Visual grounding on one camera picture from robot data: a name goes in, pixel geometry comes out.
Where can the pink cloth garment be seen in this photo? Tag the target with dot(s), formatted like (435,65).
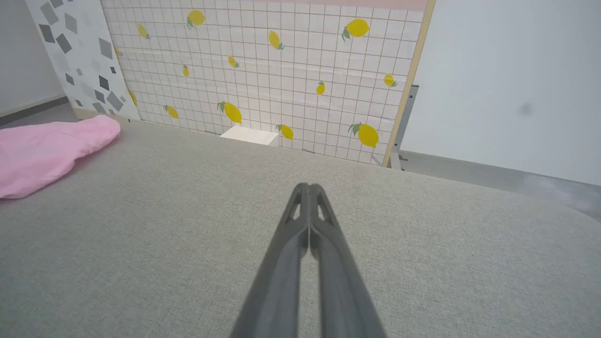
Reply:
(42,155)

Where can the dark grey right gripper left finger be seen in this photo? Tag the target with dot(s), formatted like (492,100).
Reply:
(277,281)

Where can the white panel with grey shapes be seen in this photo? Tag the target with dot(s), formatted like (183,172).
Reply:
(80,56)

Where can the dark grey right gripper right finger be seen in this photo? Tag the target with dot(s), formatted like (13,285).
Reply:
(340,291)

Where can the white box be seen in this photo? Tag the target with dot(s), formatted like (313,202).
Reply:
(249,135)

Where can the lemon print grid panel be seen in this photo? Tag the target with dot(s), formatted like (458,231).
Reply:
(291,80)

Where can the grey metal panel stand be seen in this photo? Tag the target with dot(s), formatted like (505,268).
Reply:
(404,122)

